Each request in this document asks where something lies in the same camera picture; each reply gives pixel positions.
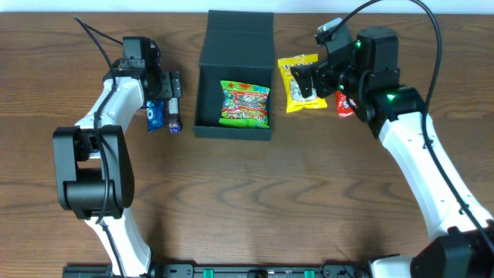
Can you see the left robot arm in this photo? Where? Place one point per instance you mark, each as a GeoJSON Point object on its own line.
{"type": "Point", "coordinates": [94, 176]}

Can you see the dark blue chocolate bar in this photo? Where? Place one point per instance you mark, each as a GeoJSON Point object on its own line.
{"type": "Point", "coordinates": [174, 117]}

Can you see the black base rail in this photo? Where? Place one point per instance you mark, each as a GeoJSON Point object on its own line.
{"type": "Point", "coordinates": [325, 271]}

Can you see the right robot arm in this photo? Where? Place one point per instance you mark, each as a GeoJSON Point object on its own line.
{"type": "Point", "coordinates": [460, 230]}

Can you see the yellow Hacks candy bag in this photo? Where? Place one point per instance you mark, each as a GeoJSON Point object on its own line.
{"type": "Point", "coordinates": [295, 101]}

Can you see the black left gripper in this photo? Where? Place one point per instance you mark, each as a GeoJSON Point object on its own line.
{"type": "Point", "coordinates": [174, 85]}

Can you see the blue Oreo cookie pack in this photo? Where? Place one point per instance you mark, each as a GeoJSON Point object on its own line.
{"type": "Point", "coordinates": [155, 114]}

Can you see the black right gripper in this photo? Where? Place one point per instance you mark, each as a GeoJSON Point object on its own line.
{"type": "Point", "coordinates": [313, 76]}

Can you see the red Hacks candy bag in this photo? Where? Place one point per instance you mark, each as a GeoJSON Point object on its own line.
{"type": "Point", "coordinates": [343, 108]}

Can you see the green Haribo candy bag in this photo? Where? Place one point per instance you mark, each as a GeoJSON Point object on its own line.
{"type": "Point", "coordinates": [244, 105]}

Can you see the dark green open box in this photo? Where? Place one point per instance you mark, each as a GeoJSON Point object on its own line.
{"type": "Point", "coordinates": [238, 46]}

